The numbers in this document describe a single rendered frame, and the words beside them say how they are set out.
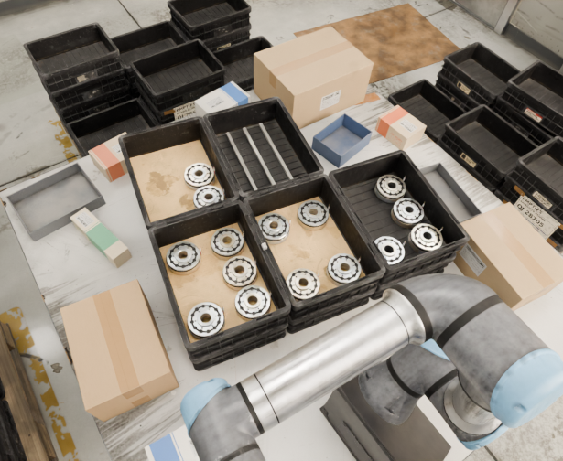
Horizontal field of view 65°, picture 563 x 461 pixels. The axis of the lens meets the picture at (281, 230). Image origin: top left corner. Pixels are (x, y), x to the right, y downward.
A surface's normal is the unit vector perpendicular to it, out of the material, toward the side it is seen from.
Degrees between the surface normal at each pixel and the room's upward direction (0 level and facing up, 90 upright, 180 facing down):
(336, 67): 0
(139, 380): 0
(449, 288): 17
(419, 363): 47
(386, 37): 0
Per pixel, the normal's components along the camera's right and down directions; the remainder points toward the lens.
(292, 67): 0.05, -0.54
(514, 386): -0.58, -0.16
